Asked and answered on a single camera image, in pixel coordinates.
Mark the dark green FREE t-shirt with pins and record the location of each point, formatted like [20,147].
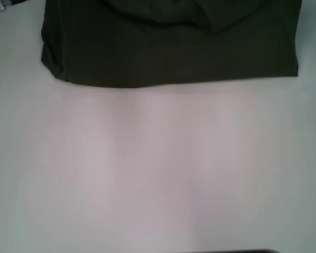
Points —
[160,47]

